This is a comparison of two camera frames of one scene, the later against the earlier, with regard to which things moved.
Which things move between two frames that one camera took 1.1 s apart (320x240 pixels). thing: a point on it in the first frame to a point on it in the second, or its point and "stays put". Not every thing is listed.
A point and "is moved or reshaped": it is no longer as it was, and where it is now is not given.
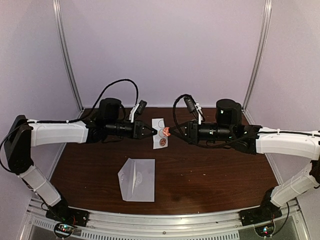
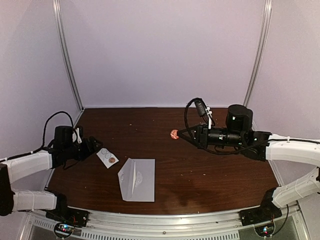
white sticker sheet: (160, 140) to (108, 158)
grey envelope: (137, 179) stays put
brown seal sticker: (163, 142) to (112, 160)
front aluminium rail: (39, 226) stays put
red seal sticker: (166, 131) is moved or reshaped
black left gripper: (138, 126) to (89, 151)
